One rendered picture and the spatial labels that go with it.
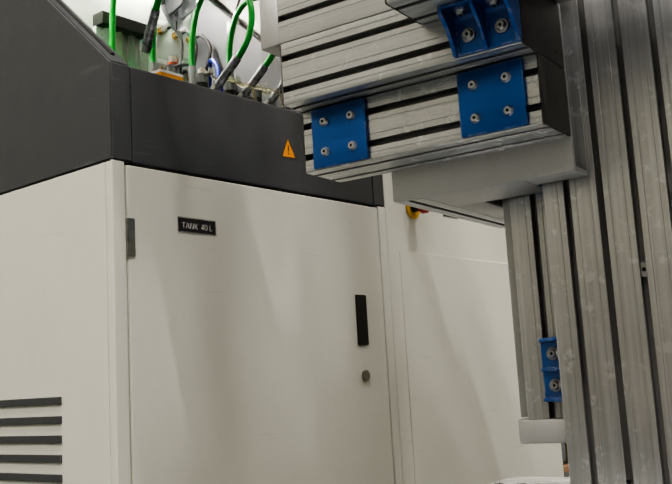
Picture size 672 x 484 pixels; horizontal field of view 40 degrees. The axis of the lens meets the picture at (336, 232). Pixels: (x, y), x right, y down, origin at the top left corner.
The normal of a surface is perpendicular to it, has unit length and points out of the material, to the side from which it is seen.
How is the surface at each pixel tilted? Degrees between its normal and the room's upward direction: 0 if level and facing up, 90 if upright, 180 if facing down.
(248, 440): 90
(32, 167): 90
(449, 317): 90
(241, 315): 90
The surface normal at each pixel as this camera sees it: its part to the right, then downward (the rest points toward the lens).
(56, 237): -0.65, -0.08
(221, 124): 0.76, -0.14
